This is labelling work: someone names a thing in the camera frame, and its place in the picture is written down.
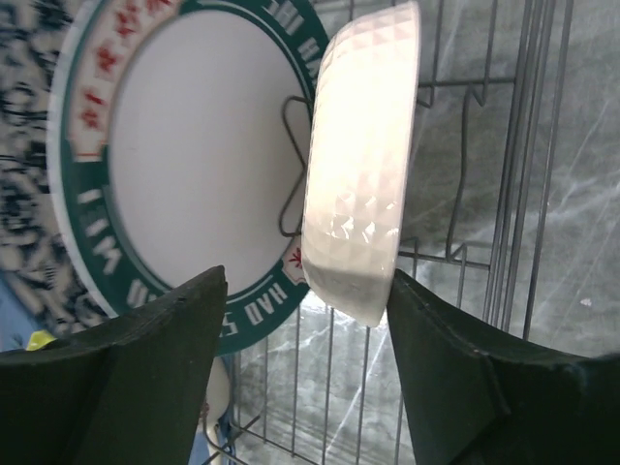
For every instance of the blue letter-print cloth mat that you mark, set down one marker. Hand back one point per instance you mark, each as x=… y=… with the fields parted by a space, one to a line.
x=15 y=326

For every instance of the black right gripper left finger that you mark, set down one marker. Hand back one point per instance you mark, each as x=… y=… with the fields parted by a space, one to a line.
x=127 y=391

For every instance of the green-inside floral mug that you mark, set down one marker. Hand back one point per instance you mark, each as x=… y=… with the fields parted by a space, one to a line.
x=217 y=401

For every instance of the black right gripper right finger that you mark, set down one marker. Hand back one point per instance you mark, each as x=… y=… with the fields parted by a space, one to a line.
x=475 y=394

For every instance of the green polka dot plate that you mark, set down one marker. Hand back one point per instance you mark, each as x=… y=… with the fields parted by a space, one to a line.
x=38 y=340

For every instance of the teal rim white plate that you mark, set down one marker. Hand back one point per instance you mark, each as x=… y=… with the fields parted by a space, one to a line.
x=176 y=136

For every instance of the black wire dish rack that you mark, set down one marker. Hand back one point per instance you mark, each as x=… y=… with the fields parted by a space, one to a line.
x=323 y=389

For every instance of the blue floral plate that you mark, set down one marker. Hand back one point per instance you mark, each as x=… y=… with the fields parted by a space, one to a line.
x=34 y=261

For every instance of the cream square cartoon dish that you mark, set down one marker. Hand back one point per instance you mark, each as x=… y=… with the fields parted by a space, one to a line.
x=357 y=173

